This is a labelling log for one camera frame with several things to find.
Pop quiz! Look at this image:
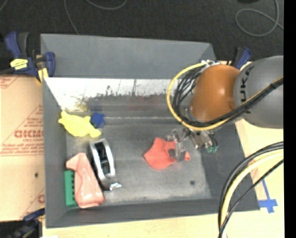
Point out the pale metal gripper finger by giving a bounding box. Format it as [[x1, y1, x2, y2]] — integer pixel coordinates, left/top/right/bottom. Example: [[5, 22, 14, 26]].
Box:
[[174, 142, 187, 163], [166, 129, 185, 145]]

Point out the red soft toy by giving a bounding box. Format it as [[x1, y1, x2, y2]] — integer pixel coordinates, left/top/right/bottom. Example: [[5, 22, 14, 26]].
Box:
[[143, 137, 191, 171]]

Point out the silver and black tape dispenser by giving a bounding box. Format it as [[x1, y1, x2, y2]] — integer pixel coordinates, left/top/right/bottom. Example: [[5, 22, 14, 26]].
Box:
[[88, 138, 122, 191]]

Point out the small blue toy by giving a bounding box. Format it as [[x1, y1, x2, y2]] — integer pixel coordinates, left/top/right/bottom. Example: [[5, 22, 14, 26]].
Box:
[[90, 112, 106, 129]]

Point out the grey metal bin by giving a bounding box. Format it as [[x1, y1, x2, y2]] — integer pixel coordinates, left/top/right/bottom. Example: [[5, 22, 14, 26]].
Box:
[[40, 33, 260, 228]]

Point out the yellow soft toy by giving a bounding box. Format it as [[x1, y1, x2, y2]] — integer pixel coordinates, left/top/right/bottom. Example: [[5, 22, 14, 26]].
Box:
[[58, 110, 102, 137]]

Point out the green ribbed block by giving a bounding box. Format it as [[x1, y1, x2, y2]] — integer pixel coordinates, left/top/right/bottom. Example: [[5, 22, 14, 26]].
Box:
[[63, 170, 78, 207]]

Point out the brown cardboard board, red print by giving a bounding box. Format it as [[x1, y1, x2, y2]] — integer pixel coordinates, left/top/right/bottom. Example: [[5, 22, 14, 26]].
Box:
[[0, 74, 46, 223]]

